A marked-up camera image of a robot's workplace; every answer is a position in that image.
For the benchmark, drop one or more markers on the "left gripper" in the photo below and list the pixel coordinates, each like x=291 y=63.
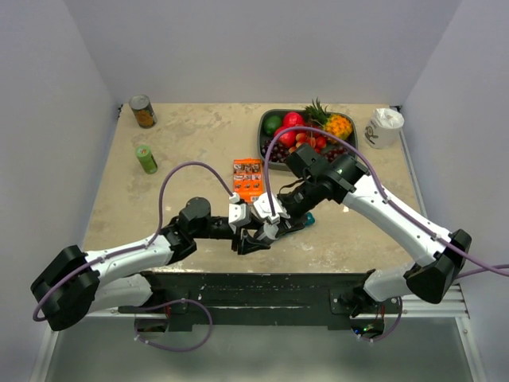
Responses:
x=244 y=245

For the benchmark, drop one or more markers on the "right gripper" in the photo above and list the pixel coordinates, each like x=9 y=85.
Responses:
x=295 y=222

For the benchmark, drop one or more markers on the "white pill bottle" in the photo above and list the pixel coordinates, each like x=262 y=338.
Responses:
x=268 y=233

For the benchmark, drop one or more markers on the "teal weekly pill organizer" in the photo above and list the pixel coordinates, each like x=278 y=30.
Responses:
x=309 y=219

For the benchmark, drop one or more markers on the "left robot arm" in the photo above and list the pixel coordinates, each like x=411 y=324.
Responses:
x=78 y=282

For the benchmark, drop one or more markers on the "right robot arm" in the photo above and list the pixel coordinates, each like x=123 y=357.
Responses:
x=433 y=249

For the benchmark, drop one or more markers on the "grey fruit tray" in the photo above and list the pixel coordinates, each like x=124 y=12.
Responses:
x=264 y=140

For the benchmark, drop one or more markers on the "orange razor box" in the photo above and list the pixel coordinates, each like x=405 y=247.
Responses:
x=248 y=179

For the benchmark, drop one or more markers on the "dark grape bunch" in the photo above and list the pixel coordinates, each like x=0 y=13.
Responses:
x=280 y=152

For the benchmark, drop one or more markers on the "red apple bottom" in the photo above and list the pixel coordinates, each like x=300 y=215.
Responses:
x=287 y=137

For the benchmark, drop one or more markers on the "red apple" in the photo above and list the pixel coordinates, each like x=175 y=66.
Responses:
x=293 y=119
x=287 y=137

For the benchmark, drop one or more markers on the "red cherries pile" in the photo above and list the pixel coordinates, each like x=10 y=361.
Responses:
x=315 y=139

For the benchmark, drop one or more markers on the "green lime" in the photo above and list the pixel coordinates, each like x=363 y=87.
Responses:
x=271 y=124

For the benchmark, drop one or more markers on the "red apple top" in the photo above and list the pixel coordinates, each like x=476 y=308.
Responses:
x=293 y=119

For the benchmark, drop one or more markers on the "toy pineapple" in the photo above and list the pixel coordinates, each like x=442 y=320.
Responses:
x=317 y=116

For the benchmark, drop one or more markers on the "green bottle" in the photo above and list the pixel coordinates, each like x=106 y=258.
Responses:
x=146 y=159

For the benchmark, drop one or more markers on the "tin can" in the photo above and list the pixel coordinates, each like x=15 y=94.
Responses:
x=143 y=111

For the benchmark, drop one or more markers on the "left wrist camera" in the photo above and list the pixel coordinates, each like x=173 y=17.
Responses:
x=239 y=213

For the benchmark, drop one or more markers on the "black base frame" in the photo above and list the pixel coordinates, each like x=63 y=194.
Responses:
x=295 y=299

